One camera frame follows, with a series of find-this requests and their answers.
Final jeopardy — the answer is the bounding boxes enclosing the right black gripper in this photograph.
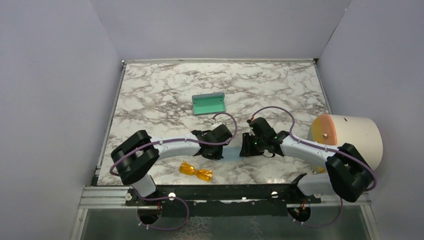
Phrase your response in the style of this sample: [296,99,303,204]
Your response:
[240,132,266,157]

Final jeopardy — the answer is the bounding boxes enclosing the grey green glasses case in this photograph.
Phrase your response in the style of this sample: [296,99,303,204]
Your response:
[191,92,226,116]

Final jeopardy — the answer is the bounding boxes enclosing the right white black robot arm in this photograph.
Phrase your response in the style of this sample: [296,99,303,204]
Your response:
[239,117,374,204]

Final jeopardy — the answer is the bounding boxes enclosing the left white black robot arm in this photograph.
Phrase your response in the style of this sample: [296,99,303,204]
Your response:
[110,124,233,206]

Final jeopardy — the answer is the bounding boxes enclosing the orange sunglasses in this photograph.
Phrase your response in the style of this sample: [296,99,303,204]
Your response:
[179,161,213,182]

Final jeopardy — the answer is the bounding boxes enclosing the white cylindrical drum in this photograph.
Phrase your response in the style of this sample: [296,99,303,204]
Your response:
[307,114,383,171]

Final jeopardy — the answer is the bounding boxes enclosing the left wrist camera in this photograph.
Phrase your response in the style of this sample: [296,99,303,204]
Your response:
[210,122,226,131]

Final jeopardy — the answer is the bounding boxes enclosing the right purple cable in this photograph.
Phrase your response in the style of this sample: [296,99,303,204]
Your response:
[250,105,379,229]

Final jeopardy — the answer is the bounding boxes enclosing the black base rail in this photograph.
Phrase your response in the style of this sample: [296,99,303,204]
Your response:
[125,183,321,217]

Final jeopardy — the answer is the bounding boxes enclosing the aluminium frame rail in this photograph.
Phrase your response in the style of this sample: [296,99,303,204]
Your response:
[78,183,373,210]

